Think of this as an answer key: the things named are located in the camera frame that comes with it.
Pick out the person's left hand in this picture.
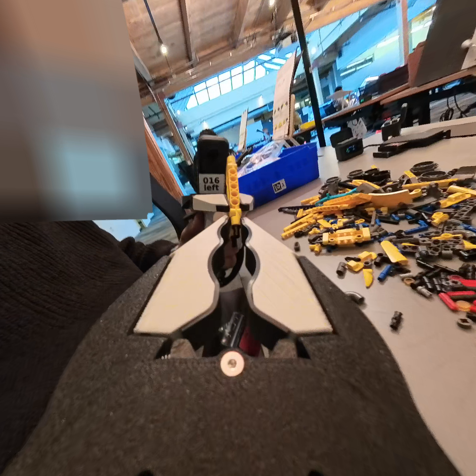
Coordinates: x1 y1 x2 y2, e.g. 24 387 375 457
180 213 209 245

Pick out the pile of black red pins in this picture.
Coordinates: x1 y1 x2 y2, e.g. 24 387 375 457
402 260 476 331

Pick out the dark grey desk divider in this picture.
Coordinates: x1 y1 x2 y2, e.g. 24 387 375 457
413 0 476 88

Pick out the yellow panel brick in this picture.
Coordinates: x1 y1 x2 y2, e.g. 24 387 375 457
225 154 243 227

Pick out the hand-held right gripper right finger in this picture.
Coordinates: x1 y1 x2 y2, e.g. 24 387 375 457
240 217 333 335

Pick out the pile of mixed toy bricks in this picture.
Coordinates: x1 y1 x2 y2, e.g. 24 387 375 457
279 161 476 294

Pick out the white sign board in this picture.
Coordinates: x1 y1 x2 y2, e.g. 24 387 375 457
273 50 302 140

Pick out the blue storage bin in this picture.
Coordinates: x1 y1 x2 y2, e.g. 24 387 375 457
236 143 320 207

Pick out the background wooden desk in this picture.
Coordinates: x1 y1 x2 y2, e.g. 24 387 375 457
320 69 476 125

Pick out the yellow wing piece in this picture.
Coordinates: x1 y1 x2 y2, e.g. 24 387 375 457
346 251 378 271

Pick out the black pole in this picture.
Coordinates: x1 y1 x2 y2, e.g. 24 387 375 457
290 0 327 147

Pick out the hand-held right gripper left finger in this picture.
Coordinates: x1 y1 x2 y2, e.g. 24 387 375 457
133 216 233 335

